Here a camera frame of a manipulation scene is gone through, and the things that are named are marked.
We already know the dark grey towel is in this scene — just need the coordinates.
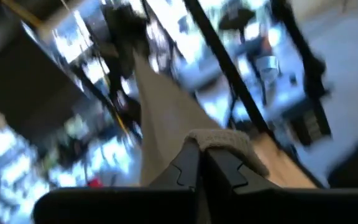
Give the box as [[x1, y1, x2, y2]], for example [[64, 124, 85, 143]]
[[133, 49, 270, 188]]

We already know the black metal rig frame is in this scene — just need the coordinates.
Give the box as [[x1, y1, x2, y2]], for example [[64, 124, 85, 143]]
[[181, 0, 334, 147]]

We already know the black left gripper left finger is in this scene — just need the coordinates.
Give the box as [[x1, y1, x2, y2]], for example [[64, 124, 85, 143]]
[[32, 138, 203, 224]]

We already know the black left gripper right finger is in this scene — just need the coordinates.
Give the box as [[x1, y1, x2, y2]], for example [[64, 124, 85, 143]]
[[203, 147, 358, 224]]

